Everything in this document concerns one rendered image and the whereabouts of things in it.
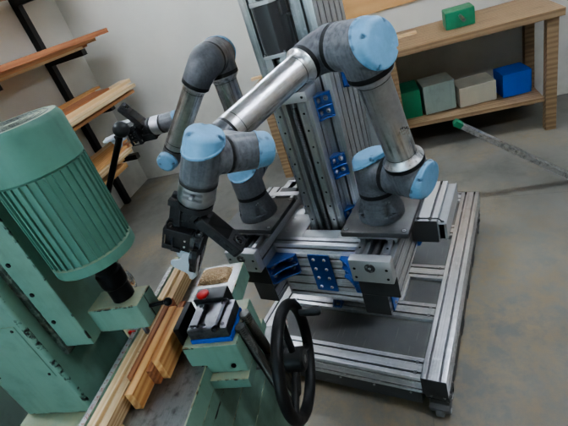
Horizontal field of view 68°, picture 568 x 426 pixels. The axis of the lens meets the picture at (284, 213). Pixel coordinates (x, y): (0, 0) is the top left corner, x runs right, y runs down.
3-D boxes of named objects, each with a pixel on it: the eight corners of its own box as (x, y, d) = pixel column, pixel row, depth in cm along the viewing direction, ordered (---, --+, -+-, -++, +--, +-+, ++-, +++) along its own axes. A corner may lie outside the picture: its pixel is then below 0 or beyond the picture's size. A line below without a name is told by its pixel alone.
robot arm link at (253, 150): (247, 127, 92) (202, 131, 85) (279, 130, 83) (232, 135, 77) (248, 162, 94) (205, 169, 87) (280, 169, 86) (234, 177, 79)
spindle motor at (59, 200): (111, 277, 81) (14, 130, 66) (40, 288, 86) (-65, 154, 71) (149, 226, 96) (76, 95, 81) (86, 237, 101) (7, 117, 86)
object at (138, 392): (143, 408, 90) (132, 394, 88) (134, 409, 91) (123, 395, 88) (183, 319, 111) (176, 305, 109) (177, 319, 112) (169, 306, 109)
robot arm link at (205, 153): (238, 138, 75) (195, 143, 70) (229, 188, 81) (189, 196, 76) (215, 118, 80) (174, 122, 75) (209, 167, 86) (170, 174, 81)
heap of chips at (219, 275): (227, 281, 119) (225, 277, 118) (196, 286, 122) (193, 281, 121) (233, 266, 125) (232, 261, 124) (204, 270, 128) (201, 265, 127)
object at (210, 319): (232, 341, 91) (223, 323, 88) (188, 345, 94) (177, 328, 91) (246, 297, 101) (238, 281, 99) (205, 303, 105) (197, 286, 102)
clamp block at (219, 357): (249, 372, 94) (235, 346, 89) (195, 376, 97) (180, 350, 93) (262, 322, 106) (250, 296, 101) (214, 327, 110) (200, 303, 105)
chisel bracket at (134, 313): (153, 331, 97) (136, 305, 93) (103, 336, 101) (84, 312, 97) (166, 308, 103) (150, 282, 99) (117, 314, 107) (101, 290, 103)
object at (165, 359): (171, 378, 95) (158, 360, 92) (163, 378, 96) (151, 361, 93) (193, 323, 109) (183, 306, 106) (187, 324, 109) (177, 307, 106)
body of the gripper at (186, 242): (173, 229, 93) (177, 184, 87) (210, 239, 93) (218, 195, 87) (161, 250, 87) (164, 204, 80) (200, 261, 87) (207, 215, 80)
